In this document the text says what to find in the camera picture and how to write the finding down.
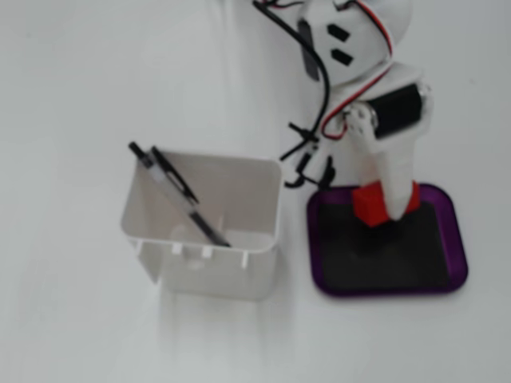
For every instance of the black tray mat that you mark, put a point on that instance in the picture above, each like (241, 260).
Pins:
(379, 259)

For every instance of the white plastic box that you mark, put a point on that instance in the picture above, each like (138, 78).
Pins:
(215, 271)

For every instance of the red studded cube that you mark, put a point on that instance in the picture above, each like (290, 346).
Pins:
(371, 207)

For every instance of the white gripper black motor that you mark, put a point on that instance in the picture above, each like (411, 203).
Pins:
(394, 112)

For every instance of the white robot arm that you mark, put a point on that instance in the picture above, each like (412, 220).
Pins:
(359, 24)

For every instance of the black clear pen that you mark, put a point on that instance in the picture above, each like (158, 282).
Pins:
(175, 195)

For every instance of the purple metal tray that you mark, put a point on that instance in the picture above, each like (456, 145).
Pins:
(455, 247)

